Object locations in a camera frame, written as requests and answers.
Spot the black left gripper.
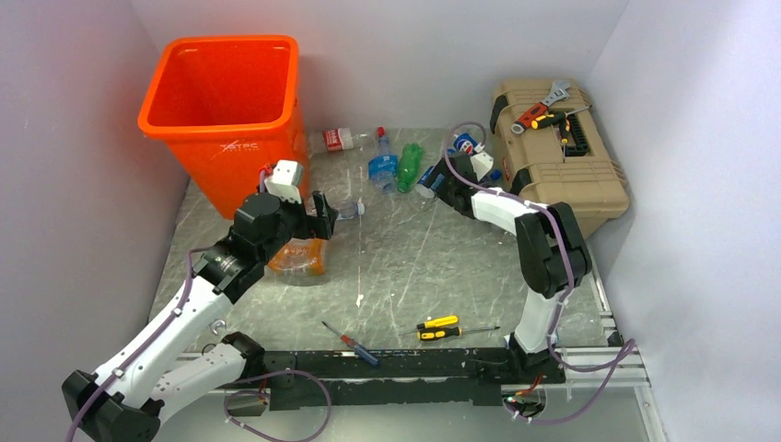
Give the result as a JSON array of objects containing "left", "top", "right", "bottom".
[{"left": 258, "top": 189, "right": 337, "bottom": 262}]

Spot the blue label clear bottle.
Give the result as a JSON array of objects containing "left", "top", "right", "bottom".
[{"left": 414, "top": 166, "right": 439, "bottom": 199}]

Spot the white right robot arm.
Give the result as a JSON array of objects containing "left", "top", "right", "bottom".
[{"left": 419, "top": 154, "right": 592, "bottom": 382}]

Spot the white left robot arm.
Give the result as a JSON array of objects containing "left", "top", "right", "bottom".
[{"left": 62, "top": 187, "right": 339, "bottom": 441}]

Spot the orange plastic bin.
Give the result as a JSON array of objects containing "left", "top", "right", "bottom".
[{"left": 137, "top": 35, "right": 310, "bottom": 219}]

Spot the clear bottle white cap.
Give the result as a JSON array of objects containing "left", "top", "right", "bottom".
[{"left": 335, "top": 199, "right": 366, "bottom": 221}]

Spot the pepsi label bottle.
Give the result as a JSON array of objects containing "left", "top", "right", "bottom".
[{"left": 449, "top": 133, "right": 479, "bottom": 155}]

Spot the green plastic bottle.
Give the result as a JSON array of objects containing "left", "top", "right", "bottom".
[{"left": 396, "top": 143, "right": 424, "bottom": 193}]

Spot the crushed orange label bottle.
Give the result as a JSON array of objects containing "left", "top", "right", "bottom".
[{"left": 267, "top": 238, "right": 327, "bottom": 286}]

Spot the blue label crushed bottle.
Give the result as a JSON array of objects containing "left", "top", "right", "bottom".
[{"left": 367, "top": 134, "right": 399, "bottom": 193}]

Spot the red label clear bottle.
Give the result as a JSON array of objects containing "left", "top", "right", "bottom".
[{"left": 308, "top": 126, "right": 385, "bottom": 155}]

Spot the tan plastic toolbox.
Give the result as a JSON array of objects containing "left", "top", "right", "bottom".
[{"left": 489, "top": 78, "right": 630, "bottom": 237}]

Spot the yellow black screwdriver on toolbox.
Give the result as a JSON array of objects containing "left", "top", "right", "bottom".
[{"left": 530, "top": 105, "right": 591, "bottom": 130}]

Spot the red blue screwdriver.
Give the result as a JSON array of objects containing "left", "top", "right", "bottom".
[{"left": 321, "top": 320, "right": 380, "bottom": 367}]

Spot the silver adjustable wrench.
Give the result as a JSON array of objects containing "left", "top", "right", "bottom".
[{"left": 540, "top": 79, "right": 571, "bottom": 108}]

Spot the black yellow screwdriver on table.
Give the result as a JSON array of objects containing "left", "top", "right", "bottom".
[{"left": 417, "top": 326, "right": 500, "bottom": 342}]

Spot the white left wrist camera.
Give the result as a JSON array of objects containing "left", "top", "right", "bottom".
[{"left": 258, "top": 160, "right": 304, "bottom": 204}]

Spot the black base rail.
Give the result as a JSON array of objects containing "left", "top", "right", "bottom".
[{"left": 226, "top": 347, "right": 565, "bottom": 411}]

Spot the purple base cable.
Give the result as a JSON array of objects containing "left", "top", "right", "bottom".
[{"left": 223, "top": 370, "right": 332, "bottom": 442}]

